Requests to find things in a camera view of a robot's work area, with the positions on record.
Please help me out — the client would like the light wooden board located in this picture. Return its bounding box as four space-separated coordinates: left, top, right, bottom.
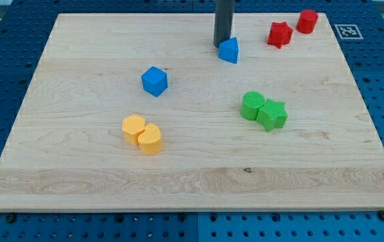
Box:
0 13 384 212

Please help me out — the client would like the white fiducial marker tag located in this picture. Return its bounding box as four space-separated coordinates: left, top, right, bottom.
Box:
335 24 363 40

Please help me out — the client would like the green star block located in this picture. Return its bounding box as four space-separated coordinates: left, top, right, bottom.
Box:
256 98 289 132

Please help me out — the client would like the blue triangle block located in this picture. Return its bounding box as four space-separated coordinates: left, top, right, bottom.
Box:
219 37 239 64

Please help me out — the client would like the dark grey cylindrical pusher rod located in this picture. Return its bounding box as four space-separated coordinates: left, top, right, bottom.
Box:
213 0 235 48

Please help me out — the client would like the green cylinder block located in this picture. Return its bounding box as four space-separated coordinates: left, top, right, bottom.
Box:
240 91 266 120

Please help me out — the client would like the red cylinder block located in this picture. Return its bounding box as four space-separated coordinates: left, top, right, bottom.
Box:
296 9 319 34

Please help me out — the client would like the blue cube block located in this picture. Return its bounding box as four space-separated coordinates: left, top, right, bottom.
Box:
141 66 168 97

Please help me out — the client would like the yellow heart block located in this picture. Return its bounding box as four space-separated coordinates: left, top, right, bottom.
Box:
138 124 163 155

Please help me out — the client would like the yellow hexagon block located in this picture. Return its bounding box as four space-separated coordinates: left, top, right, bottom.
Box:
122 114 145 146

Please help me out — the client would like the red star block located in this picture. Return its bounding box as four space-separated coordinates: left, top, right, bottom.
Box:
267 22 293 49

